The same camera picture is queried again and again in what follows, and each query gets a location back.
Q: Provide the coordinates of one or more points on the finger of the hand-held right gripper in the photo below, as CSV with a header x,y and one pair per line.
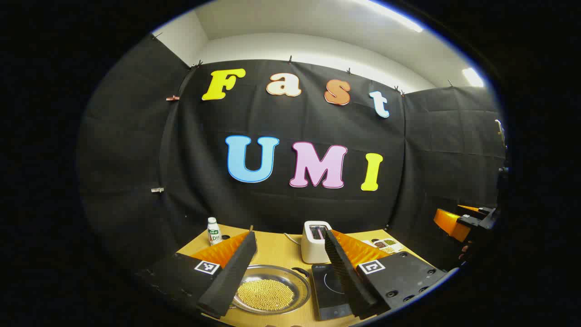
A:
x,y
449,225
467,208

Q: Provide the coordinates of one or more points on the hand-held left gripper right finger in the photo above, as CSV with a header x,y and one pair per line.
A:
x,y
347,277

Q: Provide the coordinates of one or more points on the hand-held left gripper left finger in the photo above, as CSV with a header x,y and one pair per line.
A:
x,y
231,277

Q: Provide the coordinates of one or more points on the black induction cooktop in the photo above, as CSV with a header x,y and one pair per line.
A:
x,y
329,290

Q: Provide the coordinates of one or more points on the pile of yellow soybeans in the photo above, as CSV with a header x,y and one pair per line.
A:
x,y
265,295

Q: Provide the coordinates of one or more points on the white drink bottle green label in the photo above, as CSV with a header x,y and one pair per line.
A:
x,y
213,236

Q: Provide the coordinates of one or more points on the white toaster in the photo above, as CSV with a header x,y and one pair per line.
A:
x,y
311,250

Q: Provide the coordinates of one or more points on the white divided snack plate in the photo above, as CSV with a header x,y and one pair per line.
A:
x,y
386,245

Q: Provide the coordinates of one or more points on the small ceiling light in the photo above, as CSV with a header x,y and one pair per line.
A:
x,y
473,77

